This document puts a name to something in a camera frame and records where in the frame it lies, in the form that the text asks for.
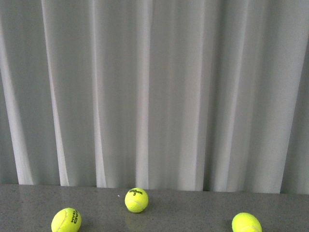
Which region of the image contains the Wilson 3 tennis ball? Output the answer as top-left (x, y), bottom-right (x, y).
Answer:
top-left (125, 188), bottom-right (149, 213)

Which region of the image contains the Head Team tennis ball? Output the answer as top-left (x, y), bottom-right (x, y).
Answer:
top-left (51, 208), bottom-right (82, 232)

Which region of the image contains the plain yellow tennis ball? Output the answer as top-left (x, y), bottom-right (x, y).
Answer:
top-left (232, 213), bottom-right (262, 232)

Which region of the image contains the white pleated curtain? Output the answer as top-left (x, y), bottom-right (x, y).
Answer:
top-left (0, 0), bottom-right (309, 194)

